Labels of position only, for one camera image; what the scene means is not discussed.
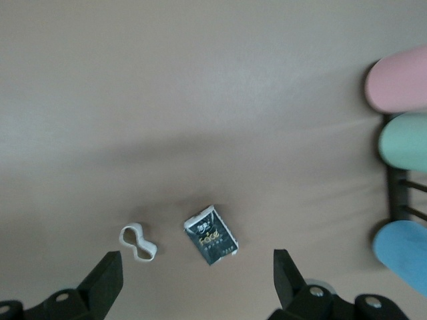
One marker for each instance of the green cup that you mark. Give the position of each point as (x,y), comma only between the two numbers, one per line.
(407,143)

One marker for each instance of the pink cup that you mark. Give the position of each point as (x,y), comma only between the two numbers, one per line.
(400,83)

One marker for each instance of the brown table cover sheet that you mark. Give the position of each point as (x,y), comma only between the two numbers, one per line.
(200,100)

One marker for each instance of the black cup rack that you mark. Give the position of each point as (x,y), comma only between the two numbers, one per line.
(397,196)

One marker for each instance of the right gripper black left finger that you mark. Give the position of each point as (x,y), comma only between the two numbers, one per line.
(96,290)

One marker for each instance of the blue cup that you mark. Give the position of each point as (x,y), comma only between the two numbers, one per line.
(403,253)

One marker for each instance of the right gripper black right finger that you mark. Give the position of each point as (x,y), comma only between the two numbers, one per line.
(290,286)

